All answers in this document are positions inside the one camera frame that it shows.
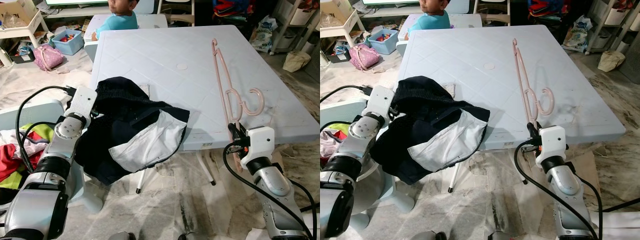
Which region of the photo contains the white plastic folding table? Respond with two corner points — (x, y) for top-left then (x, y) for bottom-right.
(90, 25), (320, 195)
(397, 25), (627, 193)

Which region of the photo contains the child in teal shirt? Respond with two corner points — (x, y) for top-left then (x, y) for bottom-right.
(406, 0), (452, 41)
(91, 0), (140, 42)

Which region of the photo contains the black tray of toys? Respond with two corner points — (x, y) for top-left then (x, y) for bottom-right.
(10, 47), (36, 64)
(327, 47), (351, 63)

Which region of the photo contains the beige cloth bag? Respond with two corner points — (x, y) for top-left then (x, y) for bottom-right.
(597, 50), (626, 72)
(282, 50), (312, 73)

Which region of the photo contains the pink plastic hanger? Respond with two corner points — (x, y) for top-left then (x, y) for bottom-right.
(511, 38), (556, 130)
(210, 38), (266, 173)

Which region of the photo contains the blue toy storage bin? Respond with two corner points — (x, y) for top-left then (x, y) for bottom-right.
(367, 28), (400, 55)
(51, 29), (85, 56)

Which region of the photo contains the brown cardboard box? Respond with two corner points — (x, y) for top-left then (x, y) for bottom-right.
(0, 0), (38, 28)
(320, 0), (356, 28)

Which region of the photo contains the small white side table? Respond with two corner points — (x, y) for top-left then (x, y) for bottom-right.
(0, 10), (50, 41)
(320, 9), (366, 40)

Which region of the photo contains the dark navy garment white lining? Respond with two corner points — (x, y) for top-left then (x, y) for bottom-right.
(75, 76), (191, 186)
(370, 75), (491, 186)

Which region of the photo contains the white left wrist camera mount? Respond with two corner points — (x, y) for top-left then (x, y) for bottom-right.
(66, 86), (98, 120)
(364, 85), (396, 120)

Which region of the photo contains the flat cardboard sheet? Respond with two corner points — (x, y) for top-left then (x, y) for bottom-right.
(570, 150), (601, 196)
(267, 145), (288, 173)

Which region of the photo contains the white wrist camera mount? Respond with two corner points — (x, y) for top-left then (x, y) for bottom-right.
(66, 86), (98, 120)
(240, 126), (276, 168)
(364, 85), (396, 120)
(536, 125), (567, 167)

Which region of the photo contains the pink fabric bag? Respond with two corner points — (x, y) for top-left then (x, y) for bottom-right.
(32, 44), (66, 72)
(348, 43), (381, 71)

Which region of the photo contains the white shelving rack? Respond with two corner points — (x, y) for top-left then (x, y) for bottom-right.
(585, 0), (640, 55)
(270, 0), (321, 55)

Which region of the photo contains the yellow-green mesh garment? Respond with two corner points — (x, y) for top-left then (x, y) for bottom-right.
(327, 122), (351, 136)
(0, 122), (55, 190)

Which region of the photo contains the white wooden chair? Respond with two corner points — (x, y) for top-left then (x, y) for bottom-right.
(472, 0), (511, 26)
(157, 0), (196, 28)

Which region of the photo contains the printed white plastic bag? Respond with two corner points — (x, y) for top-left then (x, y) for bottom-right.
(562, 16), (593, 53)
(250, 16), (278, 53)

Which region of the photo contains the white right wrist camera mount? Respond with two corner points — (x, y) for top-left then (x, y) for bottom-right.
(536, 125), (567, 167)
(240, 126), (276, 168)

